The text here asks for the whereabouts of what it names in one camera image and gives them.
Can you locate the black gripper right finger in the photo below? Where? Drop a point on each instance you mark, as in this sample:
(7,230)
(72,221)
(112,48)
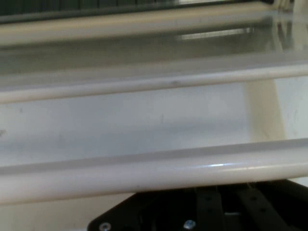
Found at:
(260,207)

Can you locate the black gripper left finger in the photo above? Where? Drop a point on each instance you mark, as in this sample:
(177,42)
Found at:
(209,207)

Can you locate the dark ribbed panel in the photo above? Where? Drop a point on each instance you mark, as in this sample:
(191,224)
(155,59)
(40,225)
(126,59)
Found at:
(72,7)

